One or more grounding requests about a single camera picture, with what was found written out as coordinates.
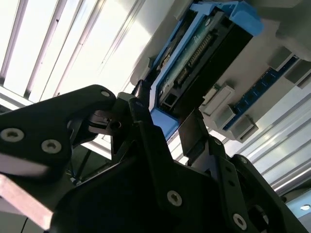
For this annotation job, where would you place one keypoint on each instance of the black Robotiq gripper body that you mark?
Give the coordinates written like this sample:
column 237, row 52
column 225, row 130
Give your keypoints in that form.
column 116, row 199

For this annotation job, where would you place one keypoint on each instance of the hard disk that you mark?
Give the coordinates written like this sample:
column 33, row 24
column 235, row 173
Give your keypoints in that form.
column 218, row 53

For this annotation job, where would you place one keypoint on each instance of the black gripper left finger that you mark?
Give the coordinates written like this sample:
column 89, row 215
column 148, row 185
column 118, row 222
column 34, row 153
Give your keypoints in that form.
column 48, row 121

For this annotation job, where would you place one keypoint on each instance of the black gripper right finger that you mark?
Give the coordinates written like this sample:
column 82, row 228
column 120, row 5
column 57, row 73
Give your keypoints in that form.
column 194, row 133

